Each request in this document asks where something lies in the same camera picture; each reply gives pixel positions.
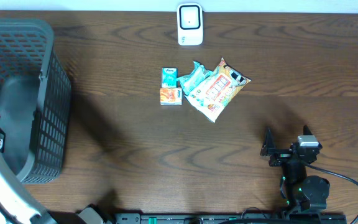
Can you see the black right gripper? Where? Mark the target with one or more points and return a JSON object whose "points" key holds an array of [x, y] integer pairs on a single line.
{"points": [[268, 149]]}

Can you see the orange white snack bag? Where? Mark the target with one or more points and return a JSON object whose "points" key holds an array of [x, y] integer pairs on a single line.
{"points": [[214, 93]]}

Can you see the light blue wipes pack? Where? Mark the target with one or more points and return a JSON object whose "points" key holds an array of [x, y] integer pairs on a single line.
{"points": [[191, 81]]}

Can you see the orange tissue pack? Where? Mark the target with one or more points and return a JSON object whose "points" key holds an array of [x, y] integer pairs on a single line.
{"points": [[171, 96]]}

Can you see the teal tissue pack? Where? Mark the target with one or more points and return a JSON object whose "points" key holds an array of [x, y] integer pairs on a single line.
{"points": [[169, 77]]}

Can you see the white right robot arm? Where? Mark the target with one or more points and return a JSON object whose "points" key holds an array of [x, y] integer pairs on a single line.
{"points": [[305, 194]]}

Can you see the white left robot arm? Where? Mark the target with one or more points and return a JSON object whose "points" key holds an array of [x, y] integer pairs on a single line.
{"points": [[17, 205]]}

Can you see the grey plastic basket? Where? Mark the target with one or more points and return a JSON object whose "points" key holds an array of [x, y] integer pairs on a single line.
{"points": [[35, 95]]}

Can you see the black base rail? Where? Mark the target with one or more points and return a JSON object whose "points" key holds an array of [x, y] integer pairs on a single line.
{"points": [[137, 218]]}

